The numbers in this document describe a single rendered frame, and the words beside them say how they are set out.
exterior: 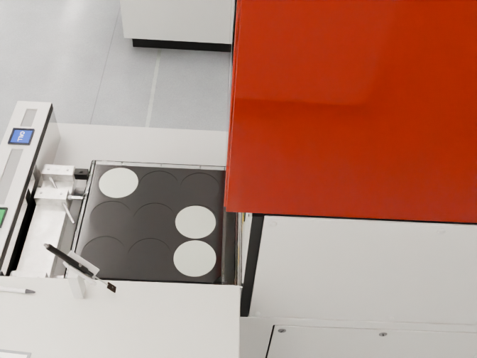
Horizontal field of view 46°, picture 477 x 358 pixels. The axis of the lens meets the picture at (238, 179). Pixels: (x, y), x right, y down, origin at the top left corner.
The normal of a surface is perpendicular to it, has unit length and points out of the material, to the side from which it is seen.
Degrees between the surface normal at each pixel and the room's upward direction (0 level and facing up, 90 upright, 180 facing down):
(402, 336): 90
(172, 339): 0
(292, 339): 90
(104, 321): 0
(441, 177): 90
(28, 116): 0
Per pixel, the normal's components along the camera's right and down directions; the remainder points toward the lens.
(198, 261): 0.06, -0.64
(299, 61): -0.01, 0.76
